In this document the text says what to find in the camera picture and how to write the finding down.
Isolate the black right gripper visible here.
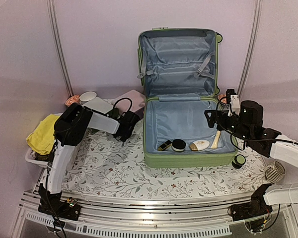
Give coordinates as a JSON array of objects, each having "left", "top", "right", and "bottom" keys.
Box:
[{"left": 206, "top": 109, "right": 253, "bottom": 143}]

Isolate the purple drawer box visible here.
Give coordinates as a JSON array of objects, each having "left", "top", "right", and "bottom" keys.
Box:
[{"left": 111, "top": 90, "right": 146, "bottom": 119}]

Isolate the white green drawer box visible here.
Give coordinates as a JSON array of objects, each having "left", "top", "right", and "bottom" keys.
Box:
[{"left": 83, "top": 97, "right": 120, "bottom": 119}]

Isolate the green hard-shell suitcase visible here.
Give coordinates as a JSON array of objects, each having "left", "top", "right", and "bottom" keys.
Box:
[{"left": 138, "top": 28, "right": 237, "bottom": 168}]

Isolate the yellow garment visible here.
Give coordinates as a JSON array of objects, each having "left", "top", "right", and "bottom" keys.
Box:
[{"left": 26, "top": 114, "right": 60, "bottom": 155}]

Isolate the white perforated plastic basket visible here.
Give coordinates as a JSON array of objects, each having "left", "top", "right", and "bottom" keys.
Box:
[{"left": 25, "top": 149, "right": 75, "bottom": 169}]

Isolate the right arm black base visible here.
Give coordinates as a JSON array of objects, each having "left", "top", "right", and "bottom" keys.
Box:
[{"left": 230, "top": 183, "right": 273, "bottom": 221}]

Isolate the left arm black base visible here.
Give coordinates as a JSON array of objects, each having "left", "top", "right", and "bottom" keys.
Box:
[{"left": 38, "top": 190, "right": 82, "bottom": 221}]

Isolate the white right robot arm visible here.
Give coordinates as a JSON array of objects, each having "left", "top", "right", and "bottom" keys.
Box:
[{"left": 204, "top": 89, "right": 298, "bottom": 216}]

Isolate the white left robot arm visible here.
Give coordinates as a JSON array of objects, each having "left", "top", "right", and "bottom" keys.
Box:
[{"left": 44, "top": 103, "right": 140, "bottom": 194}]

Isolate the cream tube in suitcase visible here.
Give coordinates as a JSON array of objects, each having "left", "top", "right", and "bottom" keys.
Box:
[{"left": 210, "top": 130, "right": 221, "bottom": 149}]

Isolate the cream round bottle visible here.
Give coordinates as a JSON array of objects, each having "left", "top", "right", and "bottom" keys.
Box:
[{"left": 189, "top": 140, "right": 210, "bottom": 151}]

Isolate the small dark tube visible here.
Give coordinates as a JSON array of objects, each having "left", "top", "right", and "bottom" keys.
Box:
[{"left": 157, "top": 140, "right": 172, "bottom": 151}]

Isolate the floral white table mat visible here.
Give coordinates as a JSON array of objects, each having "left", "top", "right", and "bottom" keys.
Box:
[{"left": 61, "top": 119, "right": 265, "bottom": 200}]

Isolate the black lidded round jar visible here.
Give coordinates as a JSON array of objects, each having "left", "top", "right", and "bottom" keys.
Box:
[{"left": 171, "top": 139, "right": 186, "bottom": 152}]

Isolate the white ribbed round object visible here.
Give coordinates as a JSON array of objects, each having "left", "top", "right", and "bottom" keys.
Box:
[{"left": 264, "top": 161, "right": 286, "bottom": 183}]

